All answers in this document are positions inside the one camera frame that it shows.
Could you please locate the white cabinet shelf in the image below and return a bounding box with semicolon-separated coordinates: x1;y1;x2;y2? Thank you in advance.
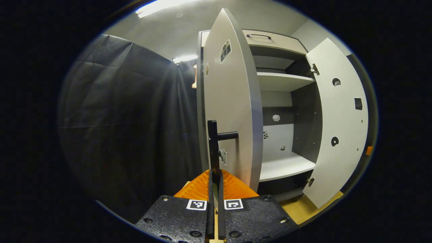
256;72;316;92

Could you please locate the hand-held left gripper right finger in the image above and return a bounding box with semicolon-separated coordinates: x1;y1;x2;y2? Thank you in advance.
218;169;297;243

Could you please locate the headphone sticker white cabinet door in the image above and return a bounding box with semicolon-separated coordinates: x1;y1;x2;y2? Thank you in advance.
302;38;369;209

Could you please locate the white cabinet drawer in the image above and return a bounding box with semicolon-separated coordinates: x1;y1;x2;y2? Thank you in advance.
201;30;308;54

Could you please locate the camera sticker white cabinet door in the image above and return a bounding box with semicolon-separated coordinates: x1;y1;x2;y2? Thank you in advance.
202;8;264;193

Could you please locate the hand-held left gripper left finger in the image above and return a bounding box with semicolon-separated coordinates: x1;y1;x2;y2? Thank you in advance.
135;169;216;243

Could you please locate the ceiling light panel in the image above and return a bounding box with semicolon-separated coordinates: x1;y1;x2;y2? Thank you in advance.
135;0;203;19

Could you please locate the black door handle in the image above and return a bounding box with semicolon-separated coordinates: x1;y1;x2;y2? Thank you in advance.
207;120;239;211

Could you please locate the white double-door shoe cabinet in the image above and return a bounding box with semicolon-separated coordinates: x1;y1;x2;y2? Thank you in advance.
197;29;324;203

